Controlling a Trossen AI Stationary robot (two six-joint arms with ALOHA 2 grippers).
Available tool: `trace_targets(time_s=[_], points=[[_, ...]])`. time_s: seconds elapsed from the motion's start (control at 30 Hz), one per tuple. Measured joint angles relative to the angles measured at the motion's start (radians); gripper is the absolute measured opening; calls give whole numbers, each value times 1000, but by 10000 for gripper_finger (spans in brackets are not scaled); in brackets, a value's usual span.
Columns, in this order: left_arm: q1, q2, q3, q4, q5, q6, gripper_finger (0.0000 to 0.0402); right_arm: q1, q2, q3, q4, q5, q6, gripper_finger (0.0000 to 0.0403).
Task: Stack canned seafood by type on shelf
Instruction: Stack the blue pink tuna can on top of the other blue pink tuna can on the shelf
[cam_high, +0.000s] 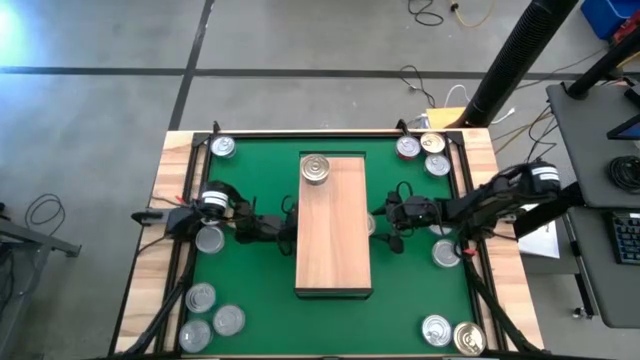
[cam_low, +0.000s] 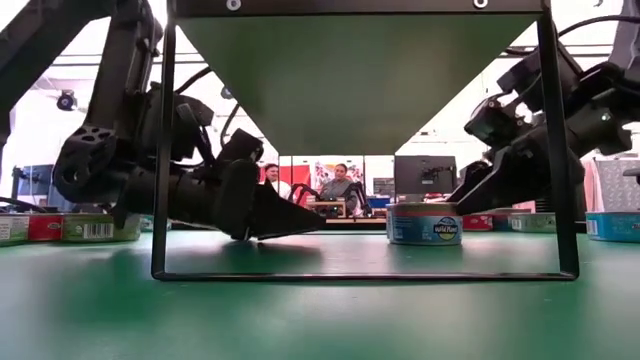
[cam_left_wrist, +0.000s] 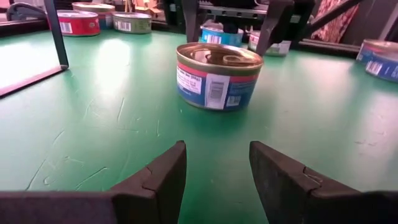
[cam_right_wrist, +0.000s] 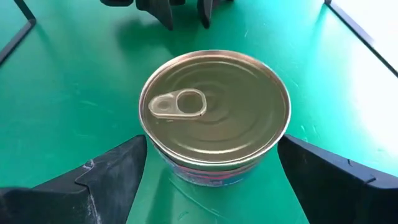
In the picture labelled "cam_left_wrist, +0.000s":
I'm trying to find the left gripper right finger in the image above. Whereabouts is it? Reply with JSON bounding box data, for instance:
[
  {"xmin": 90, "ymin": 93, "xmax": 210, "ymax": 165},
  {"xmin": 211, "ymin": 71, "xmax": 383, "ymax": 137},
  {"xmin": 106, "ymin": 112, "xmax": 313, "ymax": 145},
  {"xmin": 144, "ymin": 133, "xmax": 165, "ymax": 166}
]
[{"xmin": 249, "ymin": 141, "xmax": 398, "ymax": 224}]

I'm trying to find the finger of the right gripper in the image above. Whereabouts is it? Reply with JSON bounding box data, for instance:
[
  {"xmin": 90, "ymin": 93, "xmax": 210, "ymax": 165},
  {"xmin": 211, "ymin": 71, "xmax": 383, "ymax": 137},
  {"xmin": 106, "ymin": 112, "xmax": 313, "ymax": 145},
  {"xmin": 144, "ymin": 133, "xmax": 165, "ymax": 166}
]
[
  {"xmin": 256, "ymin": 0, "xmax": 315, "ymax": 57},
  {"xmin": 182, "ymin": 0, "xmax": 200, "ymax": 44}
]

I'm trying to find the green seafood can silver lid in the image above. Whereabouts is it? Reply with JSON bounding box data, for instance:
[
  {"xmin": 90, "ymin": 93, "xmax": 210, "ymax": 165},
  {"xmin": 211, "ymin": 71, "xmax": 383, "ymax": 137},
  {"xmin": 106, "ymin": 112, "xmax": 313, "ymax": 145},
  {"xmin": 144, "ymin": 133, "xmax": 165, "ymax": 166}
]
[{"xmin": 112, "ymin": 11, "xmax": 153, "ymax": 35}]

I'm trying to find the blue seafood can bronze lid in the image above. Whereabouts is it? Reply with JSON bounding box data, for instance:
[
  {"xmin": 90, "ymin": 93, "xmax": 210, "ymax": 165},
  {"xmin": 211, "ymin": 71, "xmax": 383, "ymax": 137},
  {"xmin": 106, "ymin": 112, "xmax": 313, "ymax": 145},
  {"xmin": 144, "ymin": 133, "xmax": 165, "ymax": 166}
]
[
  {"xmin": 355, "ymin": 39, "xmax": 398, "ymax": 83},
  {"xmin": 72, "ymin": 2, "xmax": 116, "ymax": 31}
]

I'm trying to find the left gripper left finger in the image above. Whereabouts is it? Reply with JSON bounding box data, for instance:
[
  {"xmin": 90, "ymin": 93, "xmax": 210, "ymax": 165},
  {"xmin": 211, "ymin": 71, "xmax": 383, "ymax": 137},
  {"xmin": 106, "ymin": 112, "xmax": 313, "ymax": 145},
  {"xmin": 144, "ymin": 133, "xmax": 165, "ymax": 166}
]
[{"xmin": 0, "ymin": 140, "xmax": 187, "ymax": 224}]

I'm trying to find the red seafood can silver lid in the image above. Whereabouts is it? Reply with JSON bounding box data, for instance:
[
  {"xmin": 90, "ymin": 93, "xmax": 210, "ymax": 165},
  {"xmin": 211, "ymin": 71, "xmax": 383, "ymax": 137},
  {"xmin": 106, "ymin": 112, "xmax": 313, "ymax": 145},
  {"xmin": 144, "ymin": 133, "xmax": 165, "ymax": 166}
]
[{"xmin": 57, "ymin": 9, "xmax": 101, "ymax": 37}]

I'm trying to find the blue seafood can silver lid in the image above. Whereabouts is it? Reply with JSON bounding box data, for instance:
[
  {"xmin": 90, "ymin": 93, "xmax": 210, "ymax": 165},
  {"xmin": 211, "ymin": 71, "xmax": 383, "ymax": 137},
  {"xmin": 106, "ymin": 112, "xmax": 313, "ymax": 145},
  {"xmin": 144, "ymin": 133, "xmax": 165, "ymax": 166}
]
[{"xmin": 200, "ymin": 21, "xmax": 244, "ymax": 48}]

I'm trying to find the cardboard box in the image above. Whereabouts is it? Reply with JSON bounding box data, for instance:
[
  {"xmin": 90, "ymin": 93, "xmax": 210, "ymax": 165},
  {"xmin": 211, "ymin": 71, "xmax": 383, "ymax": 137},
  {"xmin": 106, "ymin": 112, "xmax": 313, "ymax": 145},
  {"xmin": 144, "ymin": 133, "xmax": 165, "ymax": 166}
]
[{"xmin": 123, "ymin": 0, "xmax": 163, "ymax": 19}]

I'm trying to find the black curved cable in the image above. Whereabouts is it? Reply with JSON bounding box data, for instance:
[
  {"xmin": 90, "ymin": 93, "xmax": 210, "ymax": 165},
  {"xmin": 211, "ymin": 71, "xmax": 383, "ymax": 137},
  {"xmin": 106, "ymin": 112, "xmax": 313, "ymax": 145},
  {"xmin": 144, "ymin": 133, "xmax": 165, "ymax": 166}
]
[{"xmin": 5, "ymin": 2, "xmax": 48, "ymax": 23}]

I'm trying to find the green table mat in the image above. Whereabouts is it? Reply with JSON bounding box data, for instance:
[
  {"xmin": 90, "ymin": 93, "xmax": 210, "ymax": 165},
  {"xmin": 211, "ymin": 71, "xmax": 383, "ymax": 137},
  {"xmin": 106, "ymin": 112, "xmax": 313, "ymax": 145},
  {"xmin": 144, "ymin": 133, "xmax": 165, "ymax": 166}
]
[{"xmin": 0, "ymin": 29, "xmax": 398, "ymax": 224}]

